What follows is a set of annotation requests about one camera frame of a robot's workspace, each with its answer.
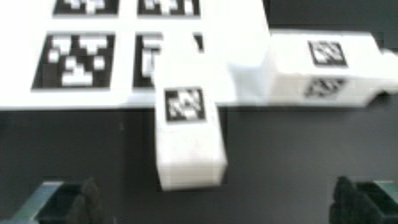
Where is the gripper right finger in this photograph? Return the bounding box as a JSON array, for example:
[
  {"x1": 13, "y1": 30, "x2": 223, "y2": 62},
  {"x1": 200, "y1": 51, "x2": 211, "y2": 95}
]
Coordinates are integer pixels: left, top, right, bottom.
[{"x1": 330, "y1": 176, "x2": 398, "y2": 224}]

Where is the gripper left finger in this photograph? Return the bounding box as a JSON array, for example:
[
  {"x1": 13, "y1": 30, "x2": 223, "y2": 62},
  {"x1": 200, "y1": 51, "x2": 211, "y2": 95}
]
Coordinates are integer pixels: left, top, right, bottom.
[{"x1": 8, "y1": 177, "x2": 106, "y2": 224}]

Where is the white leg with tag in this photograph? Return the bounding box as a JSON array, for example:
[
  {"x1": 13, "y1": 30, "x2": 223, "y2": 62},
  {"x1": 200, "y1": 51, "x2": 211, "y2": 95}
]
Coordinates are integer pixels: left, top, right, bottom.
[{"x1": 154, "y1": 32, "x2": 228, "y2": 191}]

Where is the white leg far right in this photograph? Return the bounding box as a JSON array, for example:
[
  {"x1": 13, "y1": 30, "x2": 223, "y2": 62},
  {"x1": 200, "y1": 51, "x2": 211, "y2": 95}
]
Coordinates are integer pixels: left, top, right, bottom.
[{"x1": 237, "y1": 29, "x2": 398, "y2": 108}]

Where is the white marker base plate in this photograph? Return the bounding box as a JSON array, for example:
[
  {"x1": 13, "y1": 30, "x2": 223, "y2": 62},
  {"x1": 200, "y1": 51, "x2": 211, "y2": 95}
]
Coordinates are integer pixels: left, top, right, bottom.
[{"x1": 0, "y1": 0, "x2": 271, "y2": 111}]

